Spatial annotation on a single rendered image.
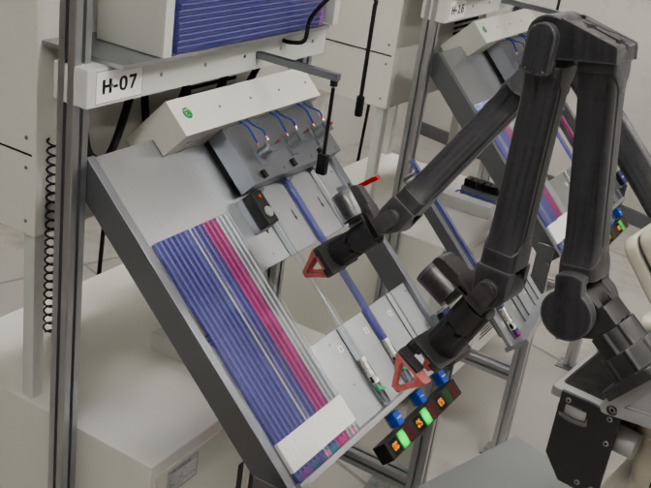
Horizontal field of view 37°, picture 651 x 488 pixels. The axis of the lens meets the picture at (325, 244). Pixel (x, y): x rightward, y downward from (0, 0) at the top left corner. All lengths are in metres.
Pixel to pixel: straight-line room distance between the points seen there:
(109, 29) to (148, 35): 0.09
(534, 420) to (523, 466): 1.32
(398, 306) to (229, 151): 0.55
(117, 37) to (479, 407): 2.12
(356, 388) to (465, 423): 1.42
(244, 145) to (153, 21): 0.37
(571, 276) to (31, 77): 1.03
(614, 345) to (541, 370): 2.44
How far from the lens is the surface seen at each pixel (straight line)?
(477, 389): 3.62
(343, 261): 1.97
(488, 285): 1.46
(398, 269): 2.30
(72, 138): 1.77
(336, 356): 2.02
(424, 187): 1.88
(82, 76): 1.72
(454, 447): 3.28
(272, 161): 2.07
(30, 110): 1.90
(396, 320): 2.22
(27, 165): 1.94
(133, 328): 2.44
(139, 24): 1.81
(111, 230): 1.82
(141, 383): 2.23
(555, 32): 1.34
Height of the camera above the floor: 1.84
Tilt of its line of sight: 24 degrees down
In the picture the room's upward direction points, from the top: 8 degrees clockwise
